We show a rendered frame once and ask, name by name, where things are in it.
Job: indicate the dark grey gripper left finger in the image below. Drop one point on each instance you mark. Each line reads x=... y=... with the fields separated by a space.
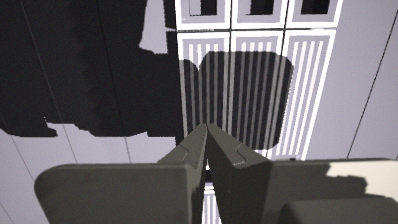
x=129 y=193

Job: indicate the black server rack frame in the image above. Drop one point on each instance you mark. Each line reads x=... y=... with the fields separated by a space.
x=98 y=81

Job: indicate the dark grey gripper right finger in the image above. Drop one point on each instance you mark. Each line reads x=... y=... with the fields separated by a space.
x=249 y=190

